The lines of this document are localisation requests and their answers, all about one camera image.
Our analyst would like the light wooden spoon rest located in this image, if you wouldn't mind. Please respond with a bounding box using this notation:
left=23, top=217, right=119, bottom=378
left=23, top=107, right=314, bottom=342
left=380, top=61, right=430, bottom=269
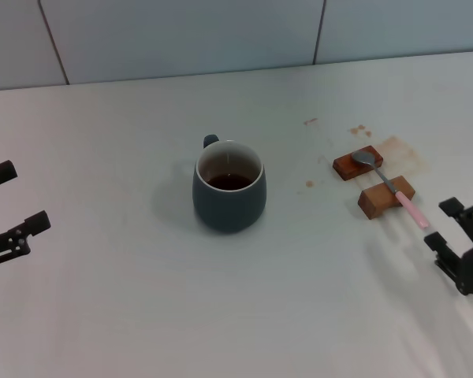
left=357, top=175, right=416, bottom=220

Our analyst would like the grey ceramic cup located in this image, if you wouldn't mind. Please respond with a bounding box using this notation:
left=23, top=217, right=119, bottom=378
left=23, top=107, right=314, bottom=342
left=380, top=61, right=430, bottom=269
left=192, top=134, right=268, bottom=234

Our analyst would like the pink handled metal spoon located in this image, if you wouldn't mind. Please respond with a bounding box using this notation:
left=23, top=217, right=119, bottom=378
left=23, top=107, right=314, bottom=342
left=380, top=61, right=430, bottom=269
left=351, top=150, right=431, bottom=230

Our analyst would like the dark coffee liquid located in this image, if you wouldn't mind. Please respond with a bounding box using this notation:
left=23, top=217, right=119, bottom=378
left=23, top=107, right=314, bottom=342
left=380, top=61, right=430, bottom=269
left=207, top=174, right=253, bottom=191

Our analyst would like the dark reddish wooden block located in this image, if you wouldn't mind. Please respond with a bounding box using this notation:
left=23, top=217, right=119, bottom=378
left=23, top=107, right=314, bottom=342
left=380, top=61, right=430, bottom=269
left=332, top=145, right=385, bottom=182

